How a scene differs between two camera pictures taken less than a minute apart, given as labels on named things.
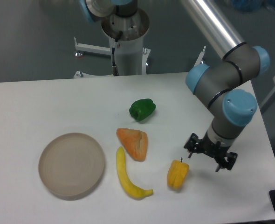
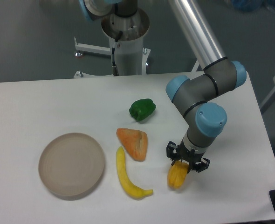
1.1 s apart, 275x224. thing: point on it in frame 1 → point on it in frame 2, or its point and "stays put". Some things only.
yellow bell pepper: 177,173 stays put
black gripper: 216,150 → 180,152
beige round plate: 71,164 stays put
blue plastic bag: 250,6 stays put
